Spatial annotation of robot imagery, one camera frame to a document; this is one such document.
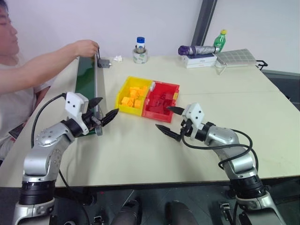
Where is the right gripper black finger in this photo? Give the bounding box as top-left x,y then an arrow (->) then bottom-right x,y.
166,106 -> 186,115
155,124 -> 182,142

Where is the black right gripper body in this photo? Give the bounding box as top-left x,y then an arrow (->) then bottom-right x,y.
180,119 -> 194,139

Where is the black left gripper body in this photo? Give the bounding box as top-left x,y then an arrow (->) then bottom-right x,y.
82,109 -> 103,131

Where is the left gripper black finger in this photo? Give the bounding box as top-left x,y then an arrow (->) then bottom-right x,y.
88,97 -> 104,110
99,108 -> 120,128

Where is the green conveyor belt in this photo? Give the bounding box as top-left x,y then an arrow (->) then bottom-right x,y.
74,53 -> 105,137

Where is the small grey electric motor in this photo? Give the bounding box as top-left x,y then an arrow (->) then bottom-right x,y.
97,58 -> 113,69

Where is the person's bare hand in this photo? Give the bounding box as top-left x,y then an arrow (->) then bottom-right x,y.
75,39 -> 100,58

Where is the red plastic bin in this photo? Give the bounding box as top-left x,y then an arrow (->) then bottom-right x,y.
142,81 -> 181,123

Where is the yellow plastic bin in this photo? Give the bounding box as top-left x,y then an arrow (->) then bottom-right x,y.
115,75 -> 153,117

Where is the flat white box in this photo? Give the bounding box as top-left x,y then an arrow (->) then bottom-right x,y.
186,61 -> 217,69

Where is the white box dark top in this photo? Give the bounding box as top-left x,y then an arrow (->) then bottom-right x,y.
180,53 -> 218,65

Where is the white tape roll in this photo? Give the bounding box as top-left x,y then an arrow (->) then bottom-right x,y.
132,47 -> 149,64

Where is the purple grey folded umbrella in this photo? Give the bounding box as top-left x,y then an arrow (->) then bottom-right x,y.
178,45 -> 222,56

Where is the blue capped white bottle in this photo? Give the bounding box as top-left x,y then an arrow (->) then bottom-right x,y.
136,36 -> 146,53

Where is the black red flat packet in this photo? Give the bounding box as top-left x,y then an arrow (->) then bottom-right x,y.
8,123 -> 25,142

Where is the person's white shirt torso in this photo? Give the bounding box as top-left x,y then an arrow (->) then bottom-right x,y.
0,62 -> 57,160

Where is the grey tray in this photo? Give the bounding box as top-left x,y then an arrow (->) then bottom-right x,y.
214,48 -> 257,68

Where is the green bottle yellow cap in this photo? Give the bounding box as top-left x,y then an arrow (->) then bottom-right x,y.
213,29 -> 228,52

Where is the dark rounded shape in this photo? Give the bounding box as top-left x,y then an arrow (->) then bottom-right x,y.
112,199 -> 144,225
165,200 -> 200,225

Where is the grey slanted pillar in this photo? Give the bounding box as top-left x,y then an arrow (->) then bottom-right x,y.
190,0 -> 218,51

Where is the person's head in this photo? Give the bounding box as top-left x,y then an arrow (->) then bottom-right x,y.
0,0 -> 20,64

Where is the dark grey cabinet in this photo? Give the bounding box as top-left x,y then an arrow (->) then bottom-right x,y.
261,69 -> 300,106

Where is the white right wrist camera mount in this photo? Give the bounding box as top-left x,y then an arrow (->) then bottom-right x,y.
181,102 -> 206,140

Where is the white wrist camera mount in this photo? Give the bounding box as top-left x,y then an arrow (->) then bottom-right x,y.
65,92 -> 90,136
181,102 -> 206,140

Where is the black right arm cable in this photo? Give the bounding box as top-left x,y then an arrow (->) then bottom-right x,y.
181,121 -> 260,170

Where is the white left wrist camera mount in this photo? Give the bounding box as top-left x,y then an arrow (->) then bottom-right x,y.
65,92 -> 90,136

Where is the white cord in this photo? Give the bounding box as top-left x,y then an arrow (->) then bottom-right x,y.
215,62 -> 228,76

